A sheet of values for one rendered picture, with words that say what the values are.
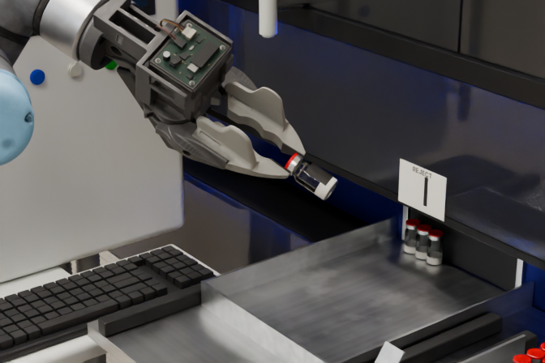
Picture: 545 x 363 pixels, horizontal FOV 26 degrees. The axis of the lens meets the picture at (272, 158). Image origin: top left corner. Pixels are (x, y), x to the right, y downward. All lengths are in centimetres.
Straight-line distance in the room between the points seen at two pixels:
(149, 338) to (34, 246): 38
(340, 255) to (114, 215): 39
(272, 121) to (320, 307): 52
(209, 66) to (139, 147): 84
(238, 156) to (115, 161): 80
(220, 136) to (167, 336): 50
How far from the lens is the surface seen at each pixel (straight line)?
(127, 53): 104
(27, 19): 108
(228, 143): 103
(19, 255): 180
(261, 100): 104
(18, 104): 96
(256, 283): 158
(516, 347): 143
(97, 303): 167
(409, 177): 155
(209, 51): 101
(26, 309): 167
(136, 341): 147
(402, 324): 150
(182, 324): 150
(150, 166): 186
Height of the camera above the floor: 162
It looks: 21 degrees down
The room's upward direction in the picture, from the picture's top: straight up
